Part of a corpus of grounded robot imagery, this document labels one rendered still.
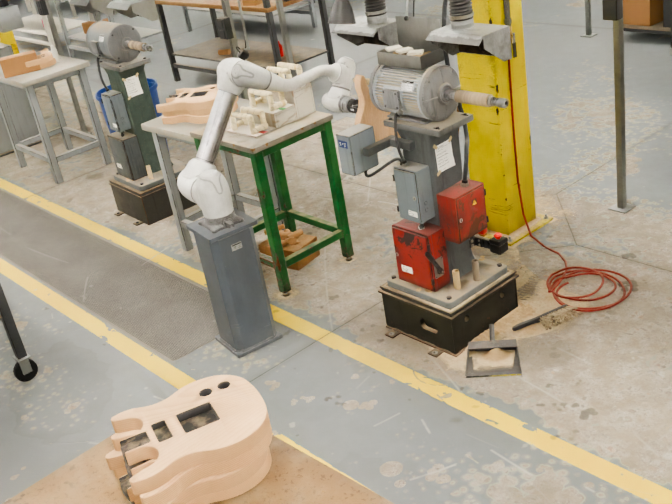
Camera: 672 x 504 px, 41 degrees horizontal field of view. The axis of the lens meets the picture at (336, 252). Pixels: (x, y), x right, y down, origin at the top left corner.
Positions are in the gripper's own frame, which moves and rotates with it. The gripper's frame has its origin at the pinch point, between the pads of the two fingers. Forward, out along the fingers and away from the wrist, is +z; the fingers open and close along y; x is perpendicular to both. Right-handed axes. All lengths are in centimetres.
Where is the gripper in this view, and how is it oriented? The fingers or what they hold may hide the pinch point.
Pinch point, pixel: (378, 110)
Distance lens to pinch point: 469.1
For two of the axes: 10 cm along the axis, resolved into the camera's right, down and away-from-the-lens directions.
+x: -0.5, -9.3, -3.7
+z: 6.6, 2.5, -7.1
